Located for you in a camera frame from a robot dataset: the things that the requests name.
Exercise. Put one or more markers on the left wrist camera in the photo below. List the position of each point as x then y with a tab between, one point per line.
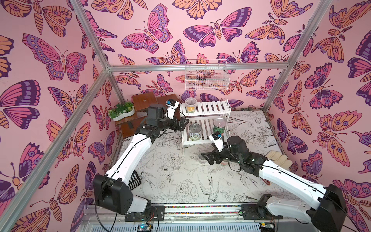
172	106

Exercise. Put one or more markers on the white slatted two-tier shelf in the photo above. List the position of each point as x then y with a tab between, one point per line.
205	114

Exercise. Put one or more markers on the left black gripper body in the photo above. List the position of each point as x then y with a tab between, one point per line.
165	124

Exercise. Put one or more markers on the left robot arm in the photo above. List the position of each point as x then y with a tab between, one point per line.
112	189

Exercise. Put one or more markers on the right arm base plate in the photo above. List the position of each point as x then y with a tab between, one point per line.
256	212

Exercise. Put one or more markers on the white wire basket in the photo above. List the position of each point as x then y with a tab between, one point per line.
206	76

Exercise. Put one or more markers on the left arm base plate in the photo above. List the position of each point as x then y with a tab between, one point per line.
153	213

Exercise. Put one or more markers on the seed jar with yellow seeds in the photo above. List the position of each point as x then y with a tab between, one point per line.
191	104

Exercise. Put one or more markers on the silver tin can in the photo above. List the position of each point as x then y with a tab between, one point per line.
195	132

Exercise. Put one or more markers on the front aluminium rail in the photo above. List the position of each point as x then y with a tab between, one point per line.
219	217

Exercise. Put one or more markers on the green watermelon can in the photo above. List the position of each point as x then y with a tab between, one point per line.
219	125

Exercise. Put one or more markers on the beige work glove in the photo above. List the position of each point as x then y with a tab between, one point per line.
280	159

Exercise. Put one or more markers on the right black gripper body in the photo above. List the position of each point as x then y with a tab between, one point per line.
217	156

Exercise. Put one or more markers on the seed jar with dark seeds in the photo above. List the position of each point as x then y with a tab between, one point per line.
202	160

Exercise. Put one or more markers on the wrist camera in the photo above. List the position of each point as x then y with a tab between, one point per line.
218	141
172	106

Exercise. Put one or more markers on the black slotted scoop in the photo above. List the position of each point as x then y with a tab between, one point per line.
134	181

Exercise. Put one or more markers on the seed jar with red seeds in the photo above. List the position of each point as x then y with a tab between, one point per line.
224	162

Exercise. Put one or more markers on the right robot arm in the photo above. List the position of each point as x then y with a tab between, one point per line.
323	207

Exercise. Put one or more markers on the brown wooden stepped stand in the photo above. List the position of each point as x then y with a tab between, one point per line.
141	103

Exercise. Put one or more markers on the green plant in white pot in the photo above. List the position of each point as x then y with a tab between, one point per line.
121	111

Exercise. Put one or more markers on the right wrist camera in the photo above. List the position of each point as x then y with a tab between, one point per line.
218	141

